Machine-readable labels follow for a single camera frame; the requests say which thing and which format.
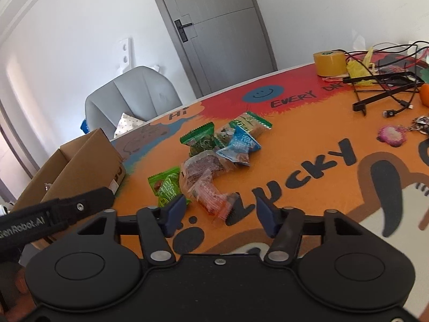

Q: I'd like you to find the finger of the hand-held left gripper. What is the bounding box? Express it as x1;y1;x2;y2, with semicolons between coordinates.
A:
50;187;116;231

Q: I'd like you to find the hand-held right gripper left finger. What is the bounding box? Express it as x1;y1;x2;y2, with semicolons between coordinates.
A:
76;194;187;264

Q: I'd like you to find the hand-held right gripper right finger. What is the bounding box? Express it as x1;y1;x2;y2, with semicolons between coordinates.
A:
256;196;367;264

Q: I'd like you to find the green packet with red picture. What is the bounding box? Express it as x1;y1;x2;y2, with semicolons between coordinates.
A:
148;167;191;208

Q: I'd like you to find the clear packet of orange snacks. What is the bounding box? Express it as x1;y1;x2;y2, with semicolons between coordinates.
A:
188;176;239;225

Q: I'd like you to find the brown cardboard box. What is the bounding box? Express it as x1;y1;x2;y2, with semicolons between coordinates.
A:
10;128;127;245

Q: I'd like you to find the blue snack packet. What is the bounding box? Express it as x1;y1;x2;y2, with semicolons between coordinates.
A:
216;126;262;167

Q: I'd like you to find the dark green snack packet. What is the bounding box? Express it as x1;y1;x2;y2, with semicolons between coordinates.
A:
180;122;216;157

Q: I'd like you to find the small olive snack packet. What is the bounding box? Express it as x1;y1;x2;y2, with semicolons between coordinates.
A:
215;126;237;146

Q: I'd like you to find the beige packet with green edges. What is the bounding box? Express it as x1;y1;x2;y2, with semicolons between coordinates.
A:
232;111;273;139

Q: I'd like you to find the colourful printed table mat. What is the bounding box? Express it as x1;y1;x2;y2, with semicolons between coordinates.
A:
110;51;429;256

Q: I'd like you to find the white dotted pillow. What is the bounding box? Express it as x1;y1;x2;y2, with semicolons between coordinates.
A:
113;113;145;140

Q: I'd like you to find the grey upholstered chair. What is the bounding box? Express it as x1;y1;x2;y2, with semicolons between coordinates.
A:
85;66;183;140

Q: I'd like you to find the black folding stand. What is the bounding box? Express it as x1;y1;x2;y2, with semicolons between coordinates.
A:
342;70;426;117

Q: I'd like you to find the white board with round holes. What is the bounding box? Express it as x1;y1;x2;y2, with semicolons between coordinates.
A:
115;38;133;73

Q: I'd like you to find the yellow tape roll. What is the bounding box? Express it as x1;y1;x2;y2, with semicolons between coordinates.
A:
313;49;348;77

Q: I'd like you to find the yellow plastic bag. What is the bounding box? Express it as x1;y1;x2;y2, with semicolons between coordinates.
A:
346;47;378;86

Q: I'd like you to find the bunch of keys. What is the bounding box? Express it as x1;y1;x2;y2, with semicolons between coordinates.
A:
411;115;429;136

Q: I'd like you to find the grey door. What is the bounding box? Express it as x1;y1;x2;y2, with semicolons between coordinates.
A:
144;0;279;100

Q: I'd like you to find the pink keychain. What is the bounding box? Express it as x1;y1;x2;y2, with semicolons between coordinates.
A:
378;125;409;147

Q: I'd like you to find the black usb cable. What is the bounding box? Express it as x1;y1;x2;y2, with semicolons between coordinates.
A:
381;85;423;119

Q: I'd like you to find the black wire stand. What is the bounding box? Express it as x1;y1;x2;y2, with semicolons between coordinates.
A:
345;40;429;89

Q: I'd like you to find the black door handle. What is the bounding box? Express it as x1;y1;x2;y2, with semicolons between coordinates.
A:
174;18;194;43

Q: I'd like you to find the red cable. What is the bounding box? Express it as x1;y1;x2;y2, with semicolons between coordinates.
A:
375;52;429;74

